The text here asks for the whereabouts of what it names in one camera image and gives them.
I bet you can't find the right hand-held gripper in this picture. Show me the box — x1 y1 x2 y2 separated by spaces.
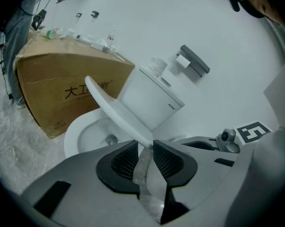
169 121 274 154

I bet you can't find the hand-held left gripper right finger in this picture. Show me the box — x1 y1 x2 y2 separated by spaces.
153 140 238 225

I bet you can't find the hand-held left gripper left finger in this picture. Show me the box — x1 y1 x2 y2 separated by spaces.
20 140 161 227

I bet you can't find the white toilet lid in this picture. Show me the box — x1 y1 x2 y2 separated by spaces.
85 76 155 149

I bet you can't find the white toilet with flush button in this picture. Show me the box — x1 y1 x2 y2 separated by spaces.
63 65 186 161

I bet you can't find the white toilet paper roll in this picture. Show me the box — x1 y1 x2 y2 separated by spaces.
176 53 191 69
146 56 168 77

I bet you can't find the large brown cardboard box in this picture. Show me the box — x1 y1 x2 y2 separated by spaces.
14 31 136 140

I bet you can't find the clear water bottle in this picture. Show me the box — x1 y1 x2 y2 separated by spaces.
107 29 116 48

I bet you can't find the small white carton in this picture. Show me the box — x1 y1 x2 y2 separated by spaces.
90 40 108 51

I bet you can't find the white tube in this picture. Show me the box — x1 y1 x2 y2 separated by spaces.
73 34 92 45

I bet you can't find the person's face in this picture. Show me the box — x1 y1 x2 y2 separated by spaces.
241 0 285 26

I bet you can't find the white bottle with green cap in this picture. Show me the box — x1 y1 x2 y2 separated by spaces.
40 29 59 40

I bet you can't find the grey wall paper holder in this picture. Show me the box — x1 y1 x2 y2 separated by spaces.
176 44 211 78

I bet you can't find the black head camera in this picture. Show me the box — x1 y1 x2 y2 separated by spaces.
225 0 243 13

